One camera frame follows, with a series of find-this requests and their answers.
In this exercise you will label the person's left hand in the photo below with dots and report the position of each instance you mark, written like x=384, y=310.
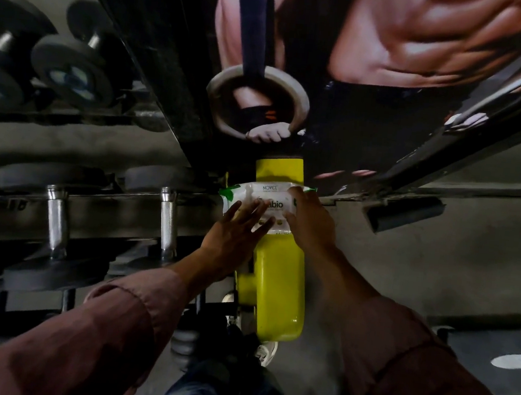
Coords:
x=234, y=243

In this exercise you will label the person's right hand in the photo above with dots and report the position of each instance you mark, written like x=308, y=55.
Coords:
x=313, y=222

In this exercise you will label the white green wet wipes packet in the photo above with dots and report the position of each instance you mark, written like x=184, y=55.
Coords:
x=265, y=191

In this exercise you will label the black yellow dumbbell rack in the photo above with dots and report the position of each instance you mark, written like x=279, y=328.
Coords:
x=280, y=278

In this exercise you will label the row of ribbed plate dumbbells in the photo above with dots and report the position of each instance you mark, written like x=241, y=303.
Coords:
x=184, y=340

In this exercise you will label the person's right forearm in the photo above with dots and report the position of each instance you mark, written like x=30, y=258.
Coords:
x=408, y=376

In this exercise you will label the person's left forearm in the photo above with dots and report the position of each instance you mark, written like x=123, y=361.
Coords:
x=94, y=326

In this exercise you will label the person's white shoe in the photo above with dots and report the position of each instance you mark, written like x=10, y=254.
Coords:
x=266, y=352

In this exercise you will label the person's blue jeans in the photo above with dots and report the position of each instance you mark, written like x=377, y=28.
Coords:
x=225, y=392

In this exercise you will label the gymnast wall poster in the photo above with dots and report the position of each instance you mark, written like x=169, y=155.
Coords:
x=392, y=38

